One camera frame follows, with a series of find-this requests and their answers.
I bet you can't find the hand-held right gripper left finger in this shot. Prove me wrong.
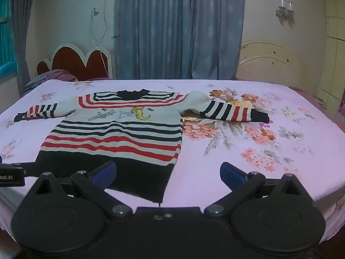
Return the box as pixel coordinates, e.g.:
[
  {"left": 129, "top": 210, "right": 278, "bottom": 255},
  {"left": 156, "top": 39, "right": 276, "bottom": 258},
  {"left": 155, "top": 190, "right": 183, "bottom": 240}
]
[{"left": 29, "top": 161, "right": 133, "bottom": 220}]

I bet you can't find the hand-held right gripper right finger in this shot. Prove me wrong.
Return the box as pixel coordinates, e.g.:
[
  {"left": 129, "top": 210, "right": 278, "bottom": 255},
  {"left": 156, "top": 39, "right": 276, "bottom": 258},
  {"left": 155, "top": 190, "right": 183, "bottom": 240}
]
[{"left": 204, "top": 162, "right": 314, "bottom": 219}]

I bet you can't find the pink floral bed sheet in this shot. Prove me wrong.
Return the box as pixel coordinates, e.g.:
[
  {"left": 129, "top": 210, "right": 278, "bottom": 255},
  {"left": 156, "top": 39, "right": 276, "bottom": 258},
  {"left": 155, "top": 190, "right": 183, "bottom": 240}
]
[{"left": 0, "top": 79, "right": 345, "bottom": 249}]

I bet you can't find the striped pillow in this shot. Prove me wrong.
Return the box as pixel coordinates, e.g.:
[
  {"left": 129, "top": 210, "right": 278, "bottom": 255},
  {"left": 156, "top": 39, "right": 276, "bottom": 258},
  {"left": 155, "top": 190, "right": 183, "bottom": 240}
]
[{"left": 25, "top": 69, "right": 78, "bottom": 89}]

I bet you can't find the pink bed cover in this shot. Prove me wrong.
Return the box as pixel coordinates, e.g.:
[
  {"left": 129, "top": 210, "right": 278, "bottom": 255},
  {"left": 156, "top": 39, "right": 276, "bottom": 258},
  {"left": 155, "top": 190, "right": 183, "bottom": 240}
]
[{"left": 290, "top": 86, "right": 345, "bottom": 126}]

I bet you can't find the red heart-shaped headboard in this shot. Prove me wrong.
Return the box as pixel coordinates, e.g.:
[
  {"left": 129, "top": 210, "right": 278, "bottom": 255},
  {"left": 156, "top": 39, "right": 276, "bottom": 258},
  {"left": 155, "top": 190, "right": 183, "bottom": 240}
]
[{"left": 34, "top": 43, "right": 113, "bottom": 81}]

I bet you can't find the cream arched headboard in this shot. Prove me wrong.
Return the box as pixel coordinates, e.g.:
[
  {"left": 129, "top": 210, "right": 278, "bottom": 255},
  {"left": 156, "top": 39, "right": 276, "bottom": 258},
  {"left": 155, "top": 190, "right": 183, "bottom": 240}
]
[{"left": 235, "top": 41, "right": 306, "bottom": 89}]

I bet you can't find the grey side curtain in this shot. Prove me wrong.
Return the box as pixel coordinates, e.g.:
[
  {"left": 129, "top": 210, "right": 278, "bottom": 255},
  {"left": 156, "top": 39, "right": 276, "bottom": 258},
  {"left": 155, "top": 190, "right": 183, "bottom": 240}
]
[{"left": 9, "top": 0, "right": 31, "bottom": 98}]

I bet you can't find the teal window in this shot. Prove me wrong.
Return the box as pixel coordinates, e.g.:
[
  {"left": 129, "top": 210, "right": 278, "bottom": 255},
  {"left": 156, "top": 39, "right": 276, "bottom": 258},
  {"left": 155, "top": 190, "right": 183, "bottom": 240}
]
[{"left": 0, "top": 0, "right": 17, "bottom": 77}]

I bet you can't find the blue-grey curtain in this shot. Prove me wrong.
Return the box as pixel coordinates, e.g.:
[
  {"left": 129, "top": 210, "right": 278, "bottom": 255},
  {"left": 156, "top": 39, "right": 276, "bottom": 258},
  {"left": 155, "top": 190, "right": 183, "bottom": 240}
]
[{"left": 114, "top": 0, "right": 246, "bottom": 81}]

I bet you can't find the cream wardrobe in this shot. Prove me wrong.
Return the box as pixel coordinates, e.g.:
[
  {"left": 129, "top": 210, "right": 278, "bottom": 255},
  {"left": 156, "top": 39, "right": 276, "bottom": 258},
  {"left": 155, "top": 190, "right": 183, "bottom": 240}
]
[{"left": 318, "top": 0, "right": 345, "bottom": 119}]

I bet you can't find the white cable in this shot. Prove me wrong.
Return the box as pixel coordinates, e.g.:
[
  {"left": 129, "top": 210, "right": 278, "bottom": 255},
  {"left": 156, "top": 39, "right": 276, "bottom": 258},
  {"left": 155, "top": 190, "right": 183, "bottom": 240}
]
[{"left": 91, "top": 8, "right": 110, "bottom": 77}]

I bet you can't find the glass wall lamp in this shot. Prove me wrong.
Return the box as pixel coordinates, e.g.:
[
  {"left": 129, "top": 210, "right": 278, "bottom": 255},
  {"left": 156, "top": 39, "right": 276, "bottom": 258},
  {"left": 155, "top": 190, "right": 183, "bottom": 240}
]
[{"left": 275, "top": 0, "right": 295, "bottom": 19}]

